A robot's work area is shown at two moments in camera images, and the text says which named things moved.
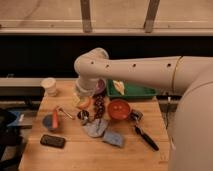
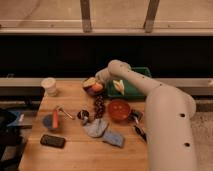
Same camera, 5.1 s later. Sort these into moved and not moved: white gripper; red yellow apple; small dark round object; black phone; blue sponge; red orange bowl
Moved: white gripper; red yellow apple
Not moved: blue sponge; small dark round object; black phone; red orange bowl
